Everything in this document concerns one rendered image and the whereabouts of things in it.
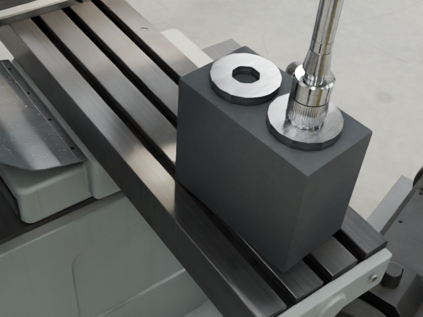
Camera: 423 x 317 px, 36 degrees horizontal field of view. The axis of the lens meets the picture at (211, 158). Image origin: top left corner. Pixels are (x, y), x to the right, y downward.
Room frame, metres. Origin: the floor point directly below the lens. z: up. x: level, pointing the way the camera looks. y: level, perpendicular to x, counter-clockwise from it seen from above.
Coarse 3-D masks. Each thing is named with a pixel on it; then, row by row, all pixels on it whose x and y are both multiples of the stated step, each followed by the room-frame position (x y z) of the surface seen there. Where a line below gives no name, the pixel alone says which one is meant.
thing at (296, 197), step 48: (240, 48) 0.71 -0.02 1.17; (192, 96) 0.62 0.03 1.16; (240, 96) 0.60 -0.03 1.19; (192, 144) 0.62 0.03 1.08; (240, 144) 0.56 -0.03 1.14; (288, 144) 0.53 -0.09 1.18; (336, 144) 0.54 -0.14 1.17; (192, 192) 0.61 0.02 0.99; (240, 192) 0.55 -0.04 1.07; (288, 192) 0.50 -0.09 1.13; (336, 192) 0.54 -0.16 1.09; (288, 240) 0.49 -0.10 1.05
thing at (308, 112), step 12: (288, 96) 0.58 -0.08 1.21; (300, 96) 0.55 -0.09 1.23; (312, 96) 0.55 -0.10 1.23; (324, 96) 0.55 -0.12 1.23; (288, 108) 0.57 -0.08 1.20; (300, 108) 0.55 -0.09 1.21; (312, 108) 0.55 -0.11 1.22; (324, 108) 0.56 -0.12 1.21; (288, 120) 0.56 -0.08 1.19; (300, 120) 0.55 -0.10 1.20; (312, 120) 0.55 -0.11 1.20; (324, 120) 0.56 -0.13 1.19
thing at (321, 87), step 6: (300, 66) 0.59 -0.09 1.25; (294, 72) 0.58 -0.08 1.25; (300, 72) 0.58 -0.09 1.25; (330, 72) 0.58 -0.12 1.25; (294, 78) 0.57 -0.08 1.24; (300, 78) 0.56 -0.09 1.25; (306, 78) 0.57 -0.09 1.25; (324, 78) 0.57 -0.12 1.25; (330, 78) 0.57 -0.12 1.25; (294, 84) 0.56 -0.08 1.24; (300, 84) 0.56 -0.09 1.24; (306, 84) 0.55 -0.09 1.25; (312, 84) 0.56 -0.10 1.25; (318, 84) 0.56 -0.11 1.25; (324, 84) 0.56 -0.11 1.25; (330, 84) 0.56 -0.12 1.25; (300, 90) 0.56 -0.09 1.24; (306, 90) 0.55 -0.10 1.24; (312, 90) 0.55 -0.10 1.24; (318, 90) 0.55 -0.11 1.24; (324, 90) 0.55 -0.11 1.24; (330, 90) 0.56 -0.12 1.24
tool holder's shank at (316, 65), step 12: (324, 0) 0.56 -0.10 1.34; (336, 0) 0.56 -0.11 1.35; (324, 12) 0.56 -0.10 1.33; (336, 12) 0.56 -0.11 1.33; (324, 24) 0.56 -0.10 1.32; (336, 24) 0.56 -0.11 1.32; (312, 36) 0.57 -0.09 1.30; (324, 36) 0.56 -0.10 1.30; (312, 48) 0.57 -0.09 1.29; (324, 48) 0.56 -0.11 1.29; (312, 60) 0.56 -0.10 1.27; (324, 60) 0.56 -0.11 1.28; (312, 72) 0.56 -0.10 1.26; (324, 72) 0.56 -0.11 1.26
